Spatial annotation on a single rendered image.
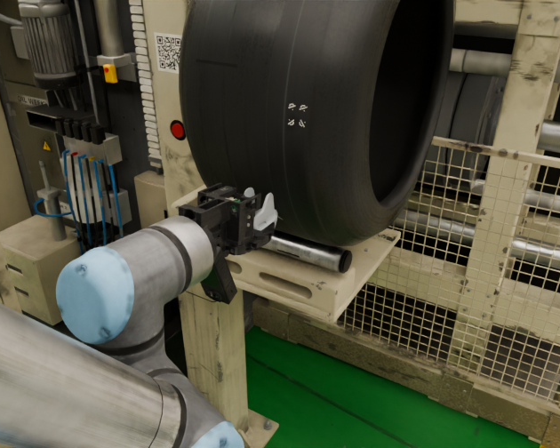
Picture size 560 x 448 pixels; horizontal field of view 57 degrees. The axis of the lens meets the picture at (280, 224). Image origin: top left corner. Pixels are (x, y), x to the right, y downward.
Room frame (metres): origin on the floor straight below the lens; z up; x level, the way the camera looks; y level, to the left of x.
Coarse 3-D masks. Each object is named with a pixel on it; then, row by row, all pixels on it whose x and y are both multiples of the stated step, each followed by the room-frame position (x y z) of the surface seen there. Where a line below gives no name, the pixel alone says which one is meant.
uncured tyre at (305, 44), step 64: (192, 0) 0.84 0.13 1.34; (256, 0) 0.76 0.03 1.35; (320, 0) 0.72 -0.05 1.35; (384, 0) 0.74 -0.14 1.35; (448, 0) 1.04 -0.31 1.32; (192, 64) 0.77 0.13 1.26; (256, 64) 0.72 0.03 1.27; (320, 64) 0.68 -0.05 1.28; (384, 64) 1.22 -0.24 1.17; (448, 64) 1.07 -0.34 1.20; (192, 128) 0.77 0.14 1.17; (256, 128) 0.71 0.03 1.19; (320, 128) 0.67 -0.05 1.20; (384, 128) 1.16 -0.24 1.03; (256, 192) 0.74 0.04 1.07; (320, 192) 0.68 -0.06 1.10; (384, 192) 1.02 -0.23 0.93
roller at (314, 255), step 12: (276, 240) 0.85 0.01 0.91; (288, 240) 0.85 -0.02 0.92; (300, 240) 0.84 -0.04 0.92; (288, 252) 0.84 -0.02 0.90; (300, 252) 0.82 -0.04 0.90; (312, 252) 0.81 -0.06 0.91; (324, 252) 0.80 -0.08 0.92; (336, 252) 0.80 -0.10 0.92; (348, 252) 0.80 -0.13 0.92; (324, 264) 0.80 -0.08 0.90; (336, 264) 0.78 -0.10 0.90; (348, 264) 0.80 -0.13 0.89
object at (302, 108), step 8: (288, 104) 0.68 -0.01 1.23; (296, 104) 0.68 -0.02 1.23; (304, 104) 0.67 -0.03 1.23; (288, 112) 0.68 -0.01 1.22; (296, 112) 0.68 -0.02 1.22; (304, 112) 0.67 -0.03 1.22; (288, 120) 0.68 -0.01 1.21; (296, 120) 0.67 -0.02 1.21; (304, 120) 0.67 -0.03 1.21; (288, 128) 0.68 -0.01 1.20; (296, 128) 0.67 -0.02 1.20; (304, 128) 0.67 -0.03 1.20
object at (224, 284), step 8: (216, 248) 0.59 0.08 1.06; (216, 256) 0.58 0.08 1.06; (216, 264) 0.58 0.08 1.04; (224, 264) 0.59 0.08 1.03; (216, 272) 0.58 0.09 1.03; (224, 272) 0.59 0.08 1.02; (208, 280) 0.60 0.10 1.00; (216, 280) 0.59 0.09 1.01; (224, 280) 0.59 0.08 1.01; (232, 280) 0.61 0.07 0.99; (208, 288) 0.61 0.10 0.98; (216, 288) 0.60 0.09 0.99; (224, 288) 0.59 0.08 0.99; (232, 288) 0.61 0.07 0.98; (208, 296) 0.61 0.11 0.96; (216, 296) 0.60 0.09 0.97; (224, 296) 0.60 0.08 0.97; (232, 296) 0.61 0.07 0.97
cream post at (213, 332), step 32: (160, 0) 1.07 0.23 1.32; (160, 32) 1.08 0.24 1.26; (160, 96) 1.09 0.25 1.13; (160, 128) 1.09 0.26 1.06; (192, 160) 1.05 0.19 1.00; (192, 288) 1.07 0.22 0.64; (192, 320) 1.08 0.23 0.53; (224, 320) 1.06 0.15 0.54; (192, 352) 1.08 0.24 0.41; (224, 352) 1.06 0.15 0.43; (224, 384) 1.05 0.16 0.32; (224, 416) 1.04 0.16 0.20
